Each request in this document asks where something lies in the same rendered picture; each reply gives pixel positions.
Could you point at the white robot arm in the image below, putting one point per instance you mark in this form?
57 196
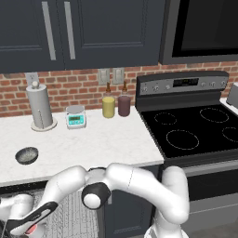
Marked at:
136 182

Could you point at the dark base cupboard door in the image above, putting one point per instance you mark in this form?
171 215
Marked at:
130 217

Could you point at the dark grey speckled bowl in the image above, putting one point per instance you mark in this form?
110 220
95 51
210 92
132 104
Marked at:
27 155

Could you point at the oven door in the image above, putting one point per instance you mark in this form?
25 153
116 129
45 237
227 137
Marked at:
214 192

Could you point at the dishwasher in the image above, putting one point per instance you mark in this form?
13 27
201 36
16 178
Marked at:
18 188

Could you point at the purple liquid bottle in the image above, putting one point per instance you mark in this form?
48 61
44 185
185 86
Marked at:
124 106

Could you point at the yellow liquid bottle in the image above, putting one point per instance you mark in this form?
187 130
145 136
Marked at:
108 107

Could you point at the white and teal kitchen scale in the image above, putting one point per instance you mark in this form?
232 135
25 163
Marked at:
75 117

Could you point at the black glass-top stove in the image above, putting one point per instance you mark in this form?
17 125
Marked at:
189 130

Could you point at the paper towel roll on holder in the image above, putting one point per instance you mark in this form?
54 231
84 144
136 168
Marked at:
39 107

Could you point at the silver toaster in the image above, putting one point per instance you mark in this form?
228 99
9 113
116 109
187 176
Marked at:
233 95

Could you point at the black microwave oven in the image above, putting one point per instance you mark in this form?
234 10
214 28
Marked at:
201 28

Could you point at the grey wall socket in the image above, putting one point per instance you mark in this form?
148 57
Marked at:
104 76
32 77
118 76

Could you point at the wide dark wall cupboard door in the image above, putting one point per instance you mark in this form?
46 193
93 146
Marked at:
117 31

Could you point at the narrow dark wall cupboard door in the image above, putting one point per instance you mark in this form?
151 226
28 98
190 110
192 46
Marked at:
21 31

